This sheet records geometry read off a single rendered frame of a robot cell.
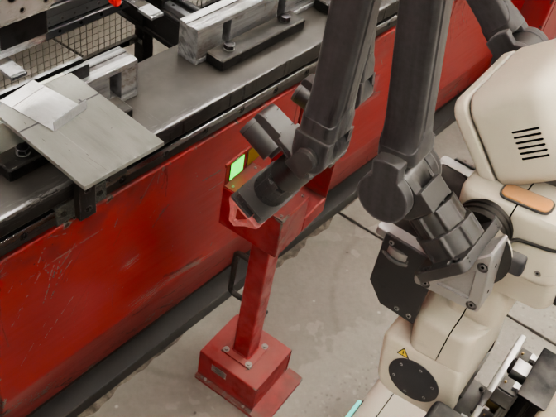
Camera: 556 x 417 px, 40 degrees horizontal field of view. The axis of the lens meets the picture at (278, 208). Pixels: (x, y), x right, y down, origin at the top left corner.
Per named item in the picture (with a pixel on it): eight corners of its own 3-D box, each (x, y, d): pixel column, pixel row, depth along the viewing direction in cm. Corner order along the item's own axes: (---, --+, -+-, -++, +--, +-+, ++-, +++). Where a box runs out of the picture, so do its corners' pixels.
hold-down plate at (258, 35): (221, 72, 178) (222, 61, 176) (204, 61, 180) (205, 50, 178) (304, 29, 196) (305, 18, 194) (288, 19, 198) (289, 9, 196)
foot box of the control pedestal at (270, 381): (263, 427, 213) (269, 405, 205) (194, 376, 221) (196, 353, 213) (303, 379, 226) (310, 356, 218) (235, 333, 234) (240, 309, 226)
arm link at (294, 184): (308, 182, 113) (329, 164, 117) (277, 146, 113) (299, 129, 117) (285, 201, 119) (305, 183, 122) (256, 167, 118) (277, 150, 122)
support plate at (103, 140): (84, 190, 130) (84, 186, 129) (-10, 112, 140) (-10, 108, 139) (164, 146, 141) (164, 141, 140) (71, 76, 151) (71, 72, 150)
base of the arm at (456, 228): (467, 272, 99) (504, 222, 107) (434, 221, 98) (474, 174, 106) (418, 284, 106) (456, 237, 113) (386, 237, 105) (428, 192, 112)
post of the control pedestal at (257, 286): (247, 361, 214) (274, 228, 176) (232, 350, 215) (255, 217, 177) (258, 347, 217) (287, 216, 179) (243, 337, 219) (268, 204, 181)
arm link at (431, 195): (439, 222, 101) (457, 201, 105) (398, 158, 100) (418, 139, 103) (390, 237, 108) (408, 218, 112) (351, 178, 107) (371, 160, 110)
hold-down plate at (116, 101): (11, 183, 144) (9, 171, 142) (-7, 168, 147) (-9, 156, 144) (133, 118, 162) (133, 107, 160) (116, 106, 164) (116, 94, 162)
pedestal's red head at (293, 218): (275, 259, 169) (286, 202, 157) (217, 222, 174) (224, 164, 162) (323, 210, 182) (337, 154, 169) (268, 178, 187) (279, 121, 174)
